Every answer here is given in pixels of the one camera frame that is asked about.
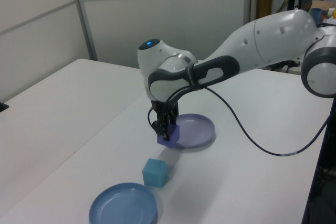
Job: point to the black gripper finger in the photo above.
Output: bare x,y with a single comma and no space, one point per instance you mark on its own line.
164,129
173,119

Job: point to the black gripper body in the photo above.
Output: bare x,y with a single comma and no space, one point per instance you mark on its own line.
164,108

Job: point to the brown cardboard panel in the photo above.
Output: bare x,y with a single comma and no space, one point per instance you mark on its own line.
264,1

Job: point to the purple plate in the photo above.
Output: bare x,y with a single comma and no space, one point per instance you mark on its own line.
195,130

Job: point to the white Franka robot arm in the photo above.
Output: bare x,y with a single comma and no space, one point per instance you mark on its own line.
275,32

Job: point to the blue cup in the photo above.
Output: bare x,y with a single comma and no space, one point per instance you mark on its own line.
316,14

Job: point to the light blue cube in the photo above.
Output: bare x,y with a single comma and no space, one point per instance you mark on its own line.
155,172

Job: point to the open cardboard box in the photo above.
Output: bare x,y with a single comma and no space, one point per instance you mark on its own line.
324,5

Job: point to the blue plate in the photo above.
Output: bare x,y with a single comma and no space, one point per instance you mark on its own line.
123,205

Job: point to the purple cube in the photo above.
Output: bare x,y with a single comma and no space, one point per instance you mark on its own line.
173,136

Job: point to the yellow ball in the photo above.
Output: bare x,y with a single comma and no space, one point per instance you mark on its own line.
334,14

